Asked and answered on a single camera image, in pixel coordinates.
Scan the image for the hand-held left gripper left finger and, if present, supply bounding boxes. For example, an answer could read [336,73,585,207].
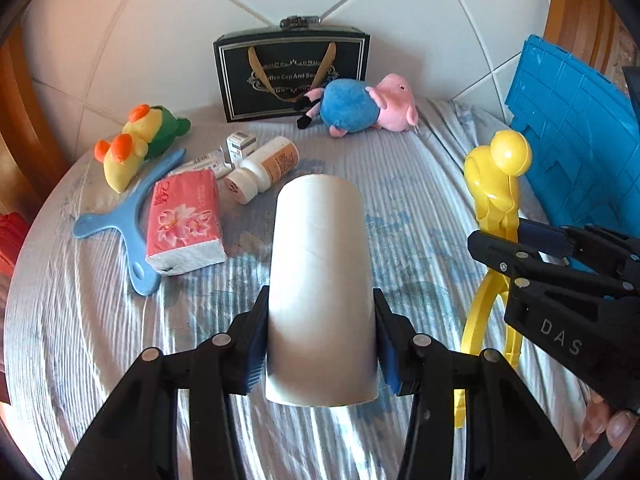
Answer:
[60,284,272,480]

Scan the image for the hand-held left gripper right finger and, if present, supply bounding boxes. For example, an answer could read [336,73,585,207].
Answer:
[372,290,586,480]

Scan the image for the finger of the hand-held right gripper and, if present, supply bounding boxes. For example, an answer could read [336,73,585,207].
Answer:
[467,230,627,294]
[517,217,640,274]

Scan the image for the yellow plastic tongs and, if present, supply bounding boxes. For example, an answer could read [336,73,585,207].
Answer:
[452,130,533,428]

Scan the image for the white paper roll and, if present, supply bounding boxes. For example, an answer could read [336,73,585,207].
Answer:
[264,174,380,406]

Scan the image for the plastic-wrapped tissue pack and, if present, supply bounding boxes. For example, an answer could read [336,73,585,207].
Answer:
[145,169,227,276]

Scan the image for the pink and blue pig plush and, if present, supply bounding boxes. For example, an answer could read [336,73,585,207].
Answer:
[295,74,421,139]

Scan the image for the person's right hand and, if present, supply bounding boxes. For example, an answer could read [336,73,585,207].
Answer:
[584,394,638,461]

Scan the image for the blue plastic crate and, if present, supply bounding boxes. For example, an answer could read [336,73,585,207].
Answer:
[502,35,640,273]

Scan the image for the small white pill bottle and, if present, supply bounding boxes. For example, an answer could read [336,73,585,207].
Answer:
[223,167,261,205]

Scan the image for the blue plastic boomerang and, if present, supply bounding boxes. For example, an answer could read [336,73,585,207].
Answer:
[73,148,187,296]

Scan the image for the large white pill bottle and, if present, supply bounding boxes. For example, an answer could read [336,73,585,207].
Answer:
[240,136,301,194]

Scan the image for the small white medicine box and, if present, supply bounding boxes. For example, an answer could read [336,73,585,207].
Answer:
[226,131,259,166]

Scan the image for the yellow and green duck plush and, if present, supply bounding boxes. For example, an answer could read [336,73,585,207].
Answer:
[95,104,192,194]

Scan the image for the red ribbed object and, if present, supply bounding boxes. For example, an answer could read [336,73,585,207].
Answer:
[0,212,31,277]

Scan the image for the black gift bag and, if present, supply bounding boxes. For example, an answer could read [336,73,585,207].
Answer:
[212,25,373,124]

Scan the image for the white padded headboard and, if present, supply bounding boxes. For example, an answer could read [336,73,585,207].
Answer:
[20,0,556,116]

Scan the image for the wooden bed frame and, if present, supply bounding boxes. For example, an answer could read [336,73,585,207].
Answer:
[0,40,70,211]
[542,0,640,81]

